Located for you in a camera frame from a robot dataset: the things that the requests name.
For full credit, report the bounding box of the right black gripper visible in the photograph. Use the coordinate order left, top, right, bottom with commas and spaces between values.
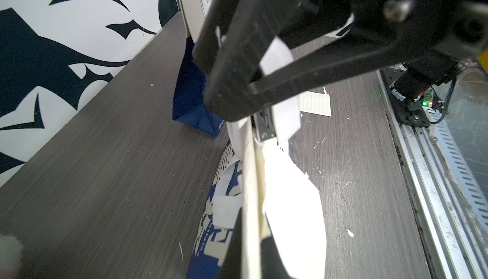
250, 0, 487, 96

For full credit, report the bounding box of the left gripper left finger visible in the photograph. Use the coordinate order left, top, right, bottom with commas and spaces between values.
217, 210, 242, 279

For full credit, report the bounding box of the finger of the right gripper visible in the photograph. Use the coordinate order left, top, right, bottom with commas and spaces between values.
194, 0, 302, 122

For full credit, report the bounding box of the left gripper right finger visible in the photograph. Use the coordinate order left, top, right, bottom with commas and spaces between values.
261, 236, 291, 279

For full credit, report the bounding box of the blue white paper bag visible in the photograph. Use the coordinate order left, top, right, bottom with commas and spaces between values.
186, 118, 262, 278
172, 0, 224, 137

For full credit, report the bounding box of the white paper receipt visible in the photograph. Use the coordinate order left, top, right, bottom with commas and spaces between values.
262, 143, 327, 278
299, 92, 332, 117

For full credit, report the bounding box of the small white stapler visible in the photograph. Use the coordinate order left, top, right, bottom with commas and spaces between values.
253, 37, 301, 142

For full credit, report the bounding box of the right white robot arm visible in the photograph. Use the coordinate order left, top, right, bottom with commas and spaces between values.
193, 0, 487, 121

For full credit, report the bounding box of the green lit circuit board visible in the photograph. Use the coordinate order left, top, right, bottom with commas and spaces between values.
419, 89, 438, 108

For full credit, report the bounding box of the white pink plush bunny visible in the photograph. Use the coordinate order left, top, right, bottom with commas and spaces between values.
0, 235, 24, 279

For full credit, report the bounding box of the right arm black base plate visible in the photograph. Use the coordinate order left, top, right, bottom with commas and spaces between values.
380, 67, 430, 128

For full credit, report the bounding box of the slotted grey cable duct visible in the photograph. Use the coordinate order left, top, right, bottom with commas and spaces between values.
426, 107, 488, 234

